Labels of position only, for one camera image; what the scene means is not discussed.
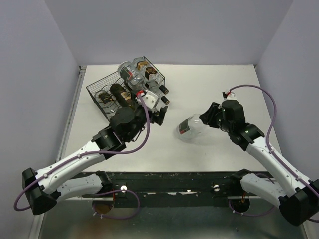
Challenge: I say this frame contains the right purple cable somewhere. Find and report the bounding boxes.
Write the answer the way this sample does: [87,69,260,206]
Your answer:
[228,85,319,222]

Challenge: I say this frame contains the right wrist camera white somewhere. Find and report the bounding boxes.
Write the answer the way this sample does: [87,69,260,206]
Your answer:
[222,91,237,101]

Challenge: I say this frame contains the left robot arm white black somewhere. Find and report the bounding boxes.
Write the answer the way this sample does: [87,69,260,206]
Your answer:
[22,105,168,215]

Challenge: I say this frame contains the square clear bottle dark cap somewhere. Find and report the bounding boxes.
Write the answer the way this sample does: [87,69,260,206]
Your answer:
[133,57,165,87]

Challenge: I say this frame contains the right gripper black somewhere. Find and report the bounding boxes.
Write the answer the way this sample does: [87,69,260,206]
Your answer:
[200,101,233,133]

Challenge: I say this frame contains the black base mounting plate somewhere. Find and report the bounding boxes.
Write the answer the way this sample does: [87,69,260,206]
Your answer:
[74,170,292,209]

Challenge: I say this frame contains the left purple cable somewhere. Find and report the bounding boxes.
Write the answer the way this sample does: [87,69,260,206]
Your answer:
[13,96,151,212]

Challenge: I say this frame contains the black wire wine rack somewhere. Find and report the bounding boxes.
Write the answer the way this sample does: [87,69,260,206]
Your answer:
[86,56,170,120]

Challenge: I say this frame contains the round clear flask bottle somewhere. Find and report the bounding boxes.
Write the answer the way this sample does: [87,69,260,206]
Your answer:
[177,114,206,141]

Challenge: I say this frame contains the clear square bottle black label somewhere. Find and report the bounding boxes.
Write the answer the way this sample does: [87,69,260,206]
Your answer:
[147,80,170,105]

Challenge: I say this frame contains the round clear bottle silver cap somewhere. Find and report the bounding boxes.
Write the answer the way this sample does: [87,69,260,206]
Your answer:
[117,61,148,92]

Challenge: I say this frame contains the purple cable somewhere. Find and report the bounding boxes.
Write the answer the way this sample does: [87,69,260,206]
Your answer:
[228,85,319,222]
[13,96,151,212]

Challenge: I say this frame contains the olive green wine bottle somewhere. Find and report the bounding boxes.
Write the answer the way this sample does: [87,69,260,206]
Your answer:
[135,91,150,104]

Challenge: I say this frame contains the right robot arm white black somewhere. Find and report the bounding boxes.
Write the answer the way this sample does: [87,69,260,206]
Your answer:
[199,100,319,226]

